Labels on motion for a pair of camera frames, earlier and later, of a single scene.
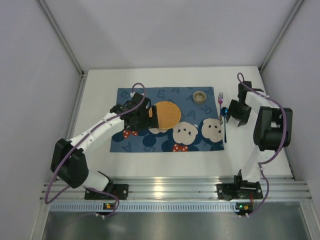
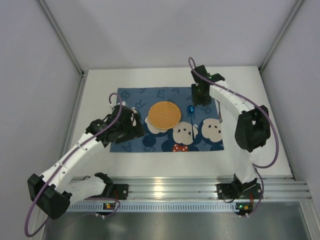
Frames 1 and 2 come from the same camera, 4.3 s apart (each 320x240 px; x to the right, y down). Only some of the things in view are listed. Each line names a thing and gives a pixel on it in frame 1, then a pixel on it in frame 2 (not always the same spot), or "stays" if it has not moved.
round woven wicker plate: [169, 114] stays
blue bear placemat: [198, 128] stays
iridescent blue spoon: [224, 111] -> [190, 109]
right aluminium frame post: [298, 4] stays
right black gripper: [236, 113] -> [200, 99]
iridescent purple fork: [220, 99] stays
